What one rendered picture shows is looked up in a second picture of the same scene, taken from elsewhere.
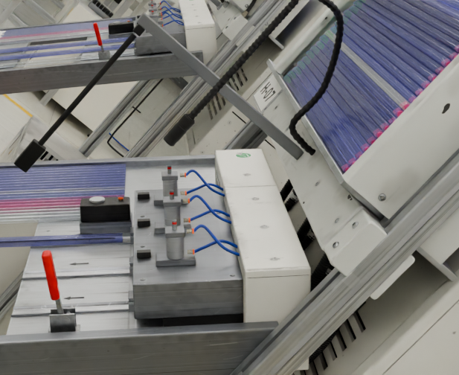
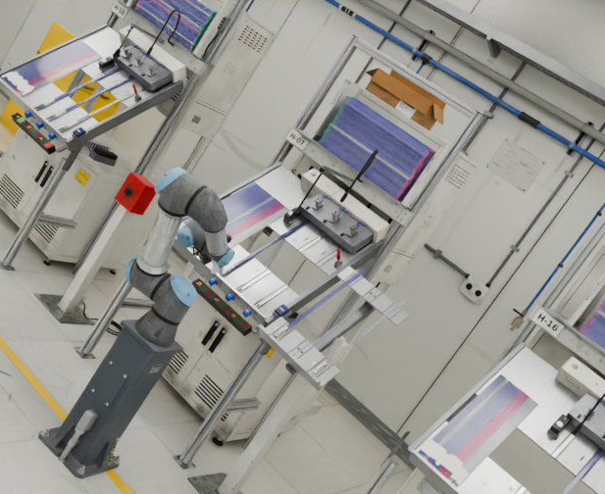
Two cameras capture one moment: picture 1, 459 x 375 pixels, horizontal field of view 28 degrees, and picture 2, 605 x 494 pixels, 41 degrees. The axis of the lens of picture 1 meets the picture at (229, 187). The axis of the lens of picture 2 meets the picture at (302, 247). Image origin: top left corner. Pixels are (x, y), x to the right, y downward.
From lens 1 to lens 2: 290 cm
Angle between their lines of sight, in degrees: 45
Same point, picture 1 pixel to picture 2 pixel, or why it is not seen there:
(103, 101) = not seen: outside the picture
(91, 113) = not seen: outside the picture
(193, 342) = (369, 254)
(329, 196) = (385, 202)
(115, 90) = not seen: outside the picture
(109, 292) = (328, 246)
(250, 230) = (360, 215)
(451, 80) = (427, 175)
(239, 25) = (201, 67)
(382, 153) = (412, 196)
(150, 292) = (356, 246)
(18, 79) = (106, 125)
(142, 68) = (159, 98)
